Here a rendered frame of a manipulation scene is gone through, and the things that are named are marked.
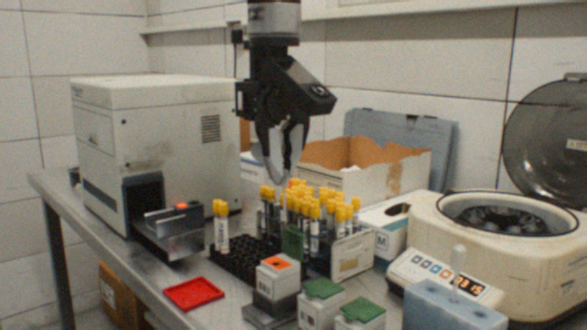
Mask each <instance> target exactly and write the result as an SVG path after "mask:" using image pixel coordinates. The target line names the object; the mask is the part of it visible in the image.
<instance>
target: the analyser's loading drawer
mask: <svg viewBox="0 0 587 330"><path fill-rule="evenodd" d="M128 223H129V224H130V225H131V226H133V227H135V228H136V229H137V230H138V231H139V232H141V233H142V234H143V235H145V237H147V238H149V239H150V240H151V241H153V242H154V243H155V244H157V245H158V246H161V247H162V249H163V250H165V251H166V252H167V253H168V256H169V261H170V260H171V261H174V259H177V258H182V257H186V256H189V255H191V254H194V253H197V252H200V251H205V244H204V229H203V228H202V229H197V230H192V231H190V230H188V229H186V218H185V215H182V216H179V217H174V208H173V207H172V208H168V209H165V210H161V211H157V210H155V209H152V210H148V211H144V212H141V213H136V214H132V215H128Z"/></svg>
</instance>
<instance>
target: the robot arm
mask: <svg viewBox="0 0 587 330"><path fill-rule="evenodd" d="M247 5H248V33H249V34H251V35H252V38H249V39H250V40H243V49H250V78H249V79H244V80H243V81H234V92H235V116H236V117H241V118H244V120H249V121H254V127H255V132H256V135H257V138H258V141H256V142H254V143H253V144H252V145H251V154H252V157H253V158H255V159H256V161H257V162H259V163H262V164H263V165H264V166H266V170H267V173H268V175H269V177H270V179H271V180H272V182H274V184H275V186H280V183H281V180H282V178H283V176H285V174H283V170H282V162H285V166H283V168H286V169H287V170H289V180H290V178H291V176H292V174H293V172H294V169H295V168H296V167H297V165H298V163H299V161H300V156H301V153H302V151H303V150H304V147H305V143H306V141H307V137H308V134H309V129H310V117H315V116H322V115H330V114H331V113H332V111H333V109H334V107H335V104H336V102H337V100H338V98H337V97H336V96H335V95H333V94H332V93H331V92H330V91H329V90H328V89H327V88H326V87H325V86H324V85H323V84H322V83H321V82H320V81H318V80H317V79H316V78H315V77H314V75H313V74H312V73H311V72H310V71H309V70H306V69H305V68H304V67H303V66H302V65H301V64H300V62H299V61H298V60H297V59H296V58H294V57H292V56H291V55H288V47H289V46H300V37H298V35H300V34H301V0H247ZM238 92H241V93H242V109H238ZM282 120H284V121H282ZM281 121H282V122H281ZM280 123H281V124H280ZM279 125H280V130H279V129H277V128H276V127H275V126H277V127H278V126H279Z"/></svg>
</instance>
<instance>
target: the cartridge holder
mask: <svg viewBox="0 0 587 330"><path fill-rule="evenodd" d="M301 293H302V288H301V289H300V290H299V291H298V292H293V293H291V294H289V296H286V297H285V298H282V299H278V300H276V301H273V300H271V299H269V298H268V297H266V295H265V294H263V293H262V292H259V291H257V290H256V288H254V289H252V303H250V304H247V305H244V306H241V315H243V316H244V317H245V318H247V319H248V320H249V321H251V322H252V323H253V324H255V326H256V327H259V328H260V329H261V330H270V329H273V328H275V327H277V326H279V325H281V323H284V322H286V321H288V320H290V319H292V318H294V317H297V316H298V296H299V294H301Z"/></svg>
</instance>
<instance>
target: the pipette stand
mask: <svg viewBox="0 0 587 330"><path fill-rule="evenodd" d="M508 319H509V317H508V316H505V315H503V314H500V313H497V312H496V311H494V310H492V309H489V308H487V307H486V306H484V305H482V304H481V303H479V302H477V301H474V300H472V299H469V298H468V297H466V296H464V295H462V294H459V293H457V298H456V303H452V290H451V288H449V287H447V286H444V285H441V284H439V283H437V282H435V281H433V280H430V279H428V278H426V279H423V280H421V281H418V282H417V283H414V284H412V285H409V286H408V287H405V288H404V303H403V318H402V330H507V327H508Z"/></svg>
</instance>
